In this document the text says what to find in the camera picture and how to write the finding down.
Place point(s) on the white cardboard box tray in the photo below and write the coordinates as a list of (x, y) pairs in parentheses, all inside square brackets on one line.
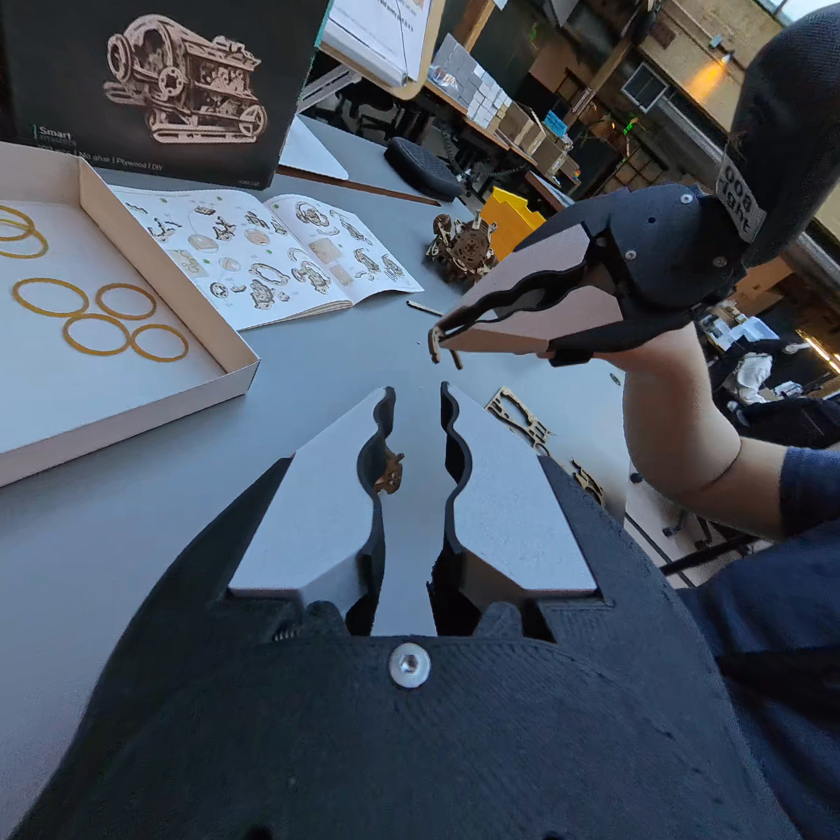
[(65, 394)]

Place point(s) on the white paper sheet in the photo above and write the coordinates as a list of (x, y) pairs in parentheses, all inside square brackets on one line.
[(308, 154)]

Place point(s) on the white paper pad board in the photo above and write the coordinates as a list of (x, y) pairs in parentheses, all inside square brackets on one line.
[(374, 33)]

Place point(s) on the wall window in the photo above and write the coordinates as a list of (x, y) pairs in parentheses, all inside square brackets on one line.
[(646, 85)]

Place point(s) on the black model kit box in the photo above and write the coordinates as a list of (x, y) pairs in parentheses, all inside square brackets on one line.
[(65, 79)]

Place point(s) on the laser-cut wooden parts sheet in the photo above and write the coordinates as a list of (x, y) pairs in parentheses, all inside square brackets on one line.
[(505, 396)]

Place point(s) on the curved wooden model part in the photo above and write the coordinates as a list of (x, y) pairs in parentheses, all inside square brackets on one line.
[(434, 341)]

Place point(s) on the white cloth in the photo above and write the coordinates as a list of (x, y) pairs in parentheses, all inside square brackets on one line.
[(754, 377)]

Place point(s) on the white instruction booklet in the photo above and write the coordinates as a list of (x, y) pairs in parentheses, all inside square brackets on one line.
[(262, 315)]

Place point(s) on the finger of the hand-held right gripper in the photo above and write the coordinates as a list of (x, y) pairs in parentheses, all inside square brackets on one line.
[(544, 259), (558, 321)]

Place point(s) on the person's dark blue clothing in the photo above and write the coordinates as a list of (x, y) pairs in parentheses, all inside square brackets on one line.
[(774, 623)]

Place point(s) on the black cushion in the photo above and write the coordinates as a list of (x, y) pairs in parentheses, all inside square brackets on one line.
[(420, 167)]

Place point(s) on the wall lamp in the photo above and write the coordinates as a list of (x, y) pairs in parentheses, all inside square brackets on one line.
[(724, 59)]

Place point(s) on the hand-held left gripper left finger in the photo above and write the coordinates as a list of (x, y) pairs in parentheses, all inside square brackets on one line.
[(308, 518)]

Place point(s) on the brown wooden strip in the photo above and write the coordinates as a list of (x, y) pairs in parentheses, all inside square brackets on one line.
[(354, 186)]

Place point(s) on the small wooden model subassembly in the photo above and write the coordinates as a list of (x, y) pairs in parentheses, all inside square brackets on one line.
[(390, 472)]

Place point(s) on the stack of white boxes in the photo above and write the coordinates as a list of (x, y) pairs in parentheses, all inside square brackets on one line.
[(469, 85)]

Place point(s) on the person's right forearm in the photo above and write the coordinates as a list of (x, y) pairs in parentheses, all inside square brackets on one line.
[(669, 420)]

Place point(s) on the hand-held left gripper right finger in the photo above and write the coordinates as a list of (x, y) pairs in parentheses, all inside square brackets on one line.
[(518, 525)]

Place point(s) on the thin wooden stick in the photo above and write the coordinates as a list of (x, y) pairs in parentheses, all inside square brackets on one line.
[(423, 307)]

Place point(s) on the yellow plastic bin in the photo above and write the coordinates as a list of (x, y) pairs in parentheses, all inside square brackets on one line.
[(515, 213)]

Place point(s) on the group of yellow rubber bands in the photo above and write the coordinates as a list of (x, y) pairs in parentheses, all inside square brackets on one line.
[(50, 280)]

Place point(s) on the cardboard box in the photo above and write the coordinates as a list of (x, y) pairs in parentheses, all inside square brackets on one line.
[(525, 131)]

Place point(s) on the large wooden gear model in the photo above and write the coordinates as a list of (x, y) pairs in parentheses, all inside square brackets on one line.
[(463, 249)]

